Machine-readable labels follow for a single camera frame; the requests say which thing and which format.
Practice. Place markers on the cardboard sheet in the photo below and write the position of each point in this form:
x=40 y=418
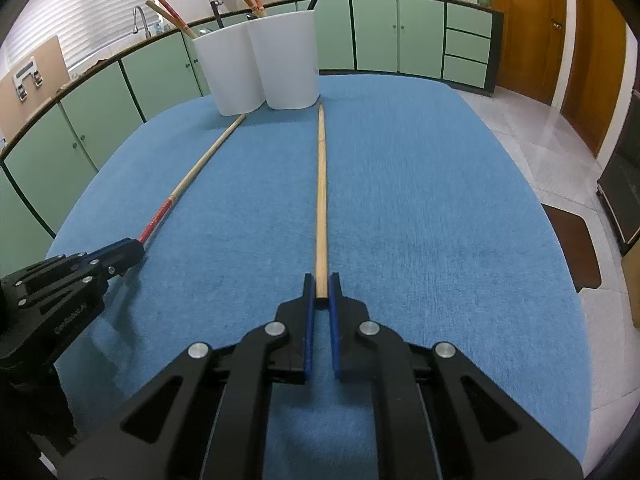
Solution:
x=50 y=65

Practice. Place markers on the white two-compartment utensil holder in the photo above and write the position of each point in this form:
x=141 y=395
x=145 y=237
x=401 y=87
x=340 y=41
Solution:
x=280 y=60

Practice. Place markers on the white window blinds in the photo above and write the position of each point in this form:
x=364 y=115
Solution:
x=90 y=5

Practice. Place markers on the chrome sink faucet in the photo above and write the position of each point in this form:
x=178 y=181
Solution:
x=148 y=25

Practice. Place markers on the green kitchen cabinet run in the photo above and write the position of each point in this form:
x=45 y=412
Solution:
x=400 y=30

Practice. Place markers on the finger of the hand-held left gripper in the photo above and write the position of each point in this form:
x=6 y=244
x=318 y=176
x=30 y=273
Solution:
x=120 y=247
x=125 y=265

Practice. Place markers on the plain wooden chopstick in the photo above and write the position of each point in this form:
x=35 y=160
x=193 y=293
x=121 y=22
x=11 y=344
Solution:
x=321 y=185

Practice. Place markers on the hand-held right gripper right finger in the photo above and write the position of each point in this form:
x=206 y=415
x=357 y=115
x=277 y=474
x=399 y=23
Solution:
x=336 y=330

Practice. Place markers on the white metal bracket set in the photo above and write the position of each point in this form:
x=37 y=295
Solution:
x=27 y=71

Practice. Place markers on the black appliance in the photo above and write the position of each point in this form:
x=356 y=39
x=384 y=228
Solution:
x=625 y=175

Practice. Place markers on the dark brown stool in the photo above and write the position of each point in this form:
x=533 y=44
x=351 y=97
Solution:
x=570 y=245

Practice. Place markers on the blue tablecloth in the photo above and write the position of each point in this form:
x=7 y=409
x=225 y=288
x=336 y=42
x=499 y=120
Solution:
x=425 y=210

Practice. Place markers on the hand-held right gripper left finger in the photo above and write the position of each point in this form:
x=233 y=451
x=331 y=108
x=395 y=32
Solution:
x=309 y=320

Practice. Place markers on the wooden door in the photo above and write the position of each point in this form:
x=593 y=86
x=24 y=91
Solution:
x=530 y=25
x=597 y=60

